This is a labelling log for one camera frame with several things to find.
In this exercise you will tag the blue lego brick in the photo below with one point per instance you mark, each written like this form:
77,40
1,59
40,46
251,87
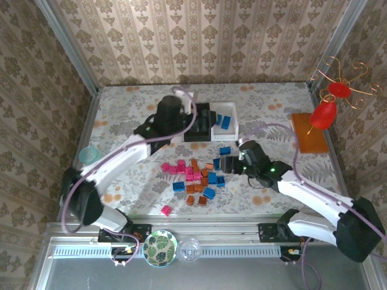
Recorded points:
212,178
225,150
209,193
218,118
178,186
220,180
216,163
226,122

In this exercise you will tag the pink lego brick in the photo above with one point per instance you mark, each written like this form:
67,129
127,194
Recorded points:
166,210
190,177
189,170
173,169
180,166
196,176
165,167

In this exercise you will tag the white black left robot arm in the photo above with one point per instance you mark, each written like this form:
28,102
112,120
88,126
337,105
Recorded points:
121,155

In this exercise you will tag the black rectangular container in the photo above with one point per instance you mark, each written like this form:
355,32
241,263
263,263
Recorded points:
196,138

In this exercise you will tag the orange wooden board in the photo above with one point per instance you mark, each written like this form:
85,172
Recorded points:
311,139

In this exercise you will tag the red cone ornament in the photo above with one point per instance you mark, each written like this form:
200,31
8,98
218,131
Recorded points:
323,116

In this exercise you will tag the teal plastic cup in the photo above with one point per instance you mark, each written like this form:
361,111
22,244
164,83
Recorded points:
90,155

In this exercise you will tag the clear plastic cup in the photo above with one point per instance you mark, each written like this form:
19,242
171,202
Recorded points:
189,250

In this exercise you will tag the leaf pattern bowl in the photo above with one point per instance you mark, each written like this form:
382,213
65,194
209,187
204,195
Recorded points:
160,248

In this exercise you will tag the grey metal shelf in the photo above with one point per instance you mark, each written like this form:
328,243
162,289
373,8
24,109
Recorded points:
211,275

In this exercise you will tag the red disc ornament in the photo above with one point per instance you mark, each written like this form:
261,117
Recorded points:
340,90

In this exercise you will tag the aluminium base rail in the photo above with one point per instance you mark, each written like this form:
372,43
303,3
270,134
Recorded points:
211,229

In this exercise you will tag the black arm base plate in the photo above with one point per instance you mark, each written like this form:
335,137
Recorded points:
266,231
145,229

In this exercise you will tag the aluminium side rail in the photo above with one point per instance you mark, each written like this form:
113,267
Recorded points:
338,169
86,127

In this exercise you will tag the aluminium corner post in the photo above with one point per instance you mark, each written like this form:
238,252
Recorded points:
335,45
68,45

